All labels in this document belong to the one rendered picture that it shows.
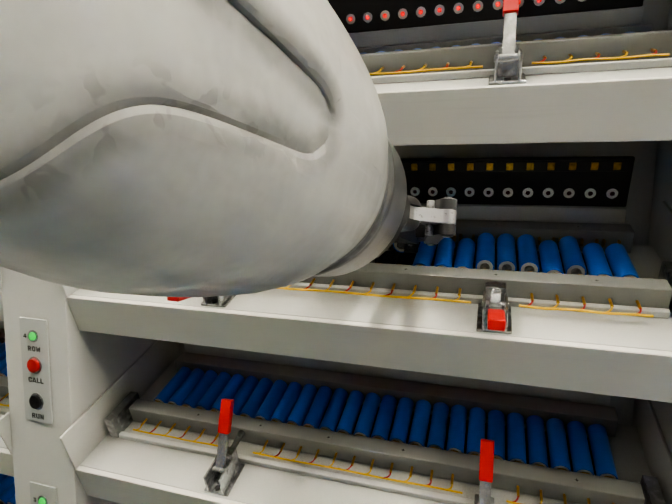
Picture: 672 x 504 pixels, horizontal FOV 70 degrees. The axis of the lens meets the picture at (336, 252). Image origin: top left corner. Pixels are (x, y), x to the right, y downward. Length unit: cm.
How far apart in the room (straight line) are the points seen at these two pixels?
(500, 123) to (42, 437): 60
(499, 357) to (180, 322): 31
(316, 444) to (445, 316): 22
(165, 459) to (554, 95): 54
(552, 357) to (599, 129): 18
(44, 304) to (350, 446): 37
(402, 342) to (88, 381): 38
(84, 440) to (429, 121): 52
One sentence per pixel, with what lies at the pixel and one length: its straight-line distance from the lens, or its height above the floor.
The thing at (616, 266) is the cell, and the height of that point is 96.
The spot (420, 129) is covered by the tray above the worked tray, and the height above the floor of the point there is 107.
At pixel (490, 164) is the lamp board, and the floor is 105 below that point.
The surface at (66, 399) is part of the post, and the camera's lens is 64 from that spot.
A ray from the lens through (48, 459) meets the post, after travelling 70.
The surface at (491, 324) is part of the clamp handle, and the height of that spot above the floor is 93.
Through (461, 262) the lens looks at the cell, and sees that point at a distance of 49.
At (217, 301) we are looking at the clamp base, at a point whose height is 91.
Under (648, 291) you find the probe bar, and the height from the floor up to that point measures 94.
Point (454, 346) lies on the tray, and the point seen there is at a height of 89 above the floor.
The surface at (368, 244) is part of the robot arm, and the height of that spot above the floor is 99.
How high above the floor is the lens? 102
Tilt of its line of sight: 7 degrees down
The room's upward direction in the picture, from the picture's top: 1 degrees clockwise
